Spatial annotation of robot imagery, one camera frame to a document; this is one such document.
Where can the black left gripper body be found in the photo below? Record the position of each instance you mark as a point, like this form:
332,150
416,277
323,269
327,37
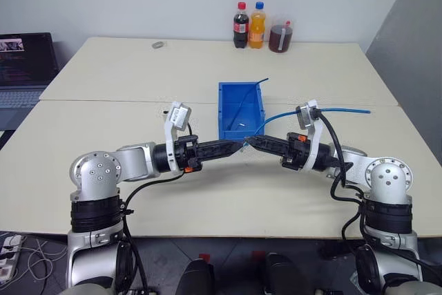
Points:
188,156

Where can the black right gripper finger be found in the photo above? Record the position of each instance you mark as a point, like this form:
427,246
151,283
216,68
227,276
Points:
271,150
271,140

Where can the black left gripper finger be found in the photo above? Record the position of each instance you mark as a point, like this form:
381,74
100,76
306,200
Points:
221,144
219,154

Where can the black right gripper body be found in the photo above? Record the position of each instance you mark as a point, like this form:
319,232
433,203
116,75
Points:
297,151

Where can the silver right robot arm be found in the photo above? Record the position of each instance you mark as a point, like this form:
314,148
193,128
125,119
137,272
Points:
388,177

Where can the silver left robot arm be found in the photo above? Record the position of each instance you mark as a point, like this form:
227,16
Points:
100,170

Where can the blue plastic bin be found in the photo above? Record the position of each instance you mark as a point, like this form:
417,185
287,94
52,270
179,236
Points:
228,101

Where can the jar of dark red liquid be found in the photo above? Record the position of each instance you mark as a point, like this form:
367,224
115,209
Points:
280,39

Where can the red floor marker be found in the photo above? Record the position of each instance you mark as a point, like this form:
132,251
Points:
205,258

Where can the orange soda bottle blue cap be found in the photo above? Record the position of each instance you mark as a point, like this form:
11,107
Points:
257,30

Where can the small grey tape roll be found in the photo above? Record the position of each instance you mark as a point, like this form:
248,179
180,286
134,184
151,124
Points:
157,45

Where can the cola bottle red cap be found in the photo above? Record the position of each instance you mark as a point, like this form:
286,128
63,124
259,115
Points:
241,29

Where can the dark rounded shape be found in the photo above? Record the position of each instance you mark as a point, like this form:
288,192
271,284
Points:
281,274
197,277

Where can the open grey laptop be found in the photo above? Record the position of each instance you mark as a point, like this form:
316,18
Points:
24,67

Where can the white power strip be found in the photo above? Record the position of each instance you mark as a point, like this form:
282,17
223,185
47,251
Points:
8,257

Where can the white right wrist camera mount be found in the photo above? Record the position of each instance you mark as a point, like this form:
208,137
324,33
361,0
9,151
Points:
315,136

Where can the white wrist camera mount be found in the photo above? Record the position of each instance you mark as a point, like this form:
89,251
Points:
315,136
170,136

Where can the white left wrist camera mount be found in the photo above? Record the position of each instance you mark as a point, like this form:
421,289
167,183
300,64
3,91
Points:
170,136

